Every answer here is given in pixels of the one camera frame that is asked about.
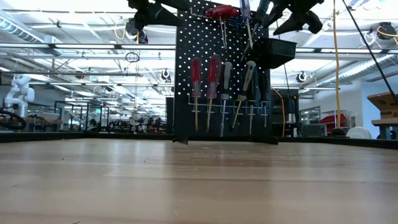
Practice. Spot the grey box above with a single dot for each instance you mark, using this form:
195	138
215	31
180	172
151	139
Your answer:
314	130

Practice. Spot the black cabinet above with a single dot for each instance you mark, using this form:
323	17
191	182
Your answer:
276	124

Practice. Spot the metal pegboard hook rack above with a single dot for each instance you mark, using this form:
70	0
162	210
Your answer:
199	14

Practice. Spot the cardboard box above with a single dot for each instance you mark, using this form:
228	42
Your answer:
385	105

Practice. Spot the black round stand base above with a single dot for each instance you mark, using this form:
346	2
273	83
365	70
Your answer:
339	132

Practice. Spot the large clear red screwdriver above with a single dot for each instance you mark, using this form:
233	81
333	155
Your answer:
214	73

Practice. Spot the red plastic bin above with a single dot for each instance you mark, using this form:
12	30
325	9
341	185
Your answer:
332	119

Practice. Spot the black metal pegboard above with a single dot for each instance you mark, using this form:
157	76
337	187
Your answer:
183	124

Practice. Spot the wooden top table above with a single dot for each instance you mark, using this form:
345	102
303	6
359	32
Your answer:
385	122

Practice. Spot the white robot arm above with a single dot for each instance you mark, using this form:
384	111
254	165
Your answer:
20	93

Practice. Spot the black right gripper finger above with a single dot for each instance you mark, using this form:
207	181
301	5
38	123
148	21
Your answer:
304	20
275	15

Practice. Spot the white dome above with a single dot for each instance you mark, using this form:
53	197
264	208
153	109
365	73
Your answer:
359	132

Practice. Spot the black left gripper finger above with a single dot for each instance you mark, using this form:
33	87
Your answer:
174	3
152	18

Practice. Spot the black plastic bin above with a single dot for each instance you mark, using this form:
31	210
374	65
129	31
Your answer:
273	53

